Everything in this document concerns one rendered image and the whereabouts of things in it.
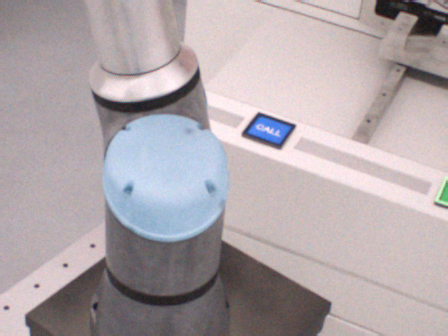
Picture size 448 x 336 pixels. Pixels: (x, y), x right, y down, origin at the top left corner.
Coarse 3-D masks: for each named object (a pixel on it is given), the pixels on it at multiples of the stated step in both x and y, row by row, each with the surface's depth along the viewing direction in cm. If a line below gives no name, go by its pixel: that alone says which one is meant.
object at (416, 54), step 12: (420, 36) 156; (432, 36) 157; (384, 48) 153; (396, 48) 152; (408, 48) 152; (420, 48) 153; (396, 60) 153; (408, 60) 152; (420, 60) 151; (432, 60) 150; (432, 72) 152; (444, 72) 151
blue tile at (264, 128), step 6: (258, 120) 117; (264, 120) 117; (270, 120) 117; (252, 126) 115; (258, 126) 116; (264, 126) 116; (270, 126) 116; (276, 126) 116; (282, 126) 116; (288, 126) 116; (252, 132) 114; (258, 132) 115; (264, 132) 115; (270, 132) 115; (276, 132) 115; (282, 132) 115; (264, 138) 114; (270, 138) 114; (276, 138) 114; (282, 138) 114
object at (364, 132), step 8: (400, 64) 154; (392, 72) 151; (400, 72) 151; (392, 80) 149; (400, 80) 151; (384, 88) 147; (392, 88) 147; (384, 96) 145; (392, 96) 148; (376, 104) 143; (384, 104) 143; (368, 112) 141; (376, 112) 141; (384, 112) 146; (368, 120) 139; (376, 120) 140; (360, 128) 137; (368, 128) 137; (376, 128) 143; (352, 136) 135; (360, 136) 136; (368, 136) 137
